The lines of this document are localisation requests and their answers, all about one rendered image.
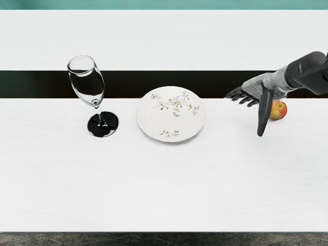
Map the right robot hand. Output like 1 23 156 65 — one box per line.
224 67 294 137

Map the white floral plate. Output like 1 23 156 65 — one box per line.
135 86 207 144

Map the red yellow apple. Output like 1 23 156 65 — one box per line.
269 100 288 121

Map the clear wine glass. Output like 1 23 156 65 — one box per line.
67 55 120 138

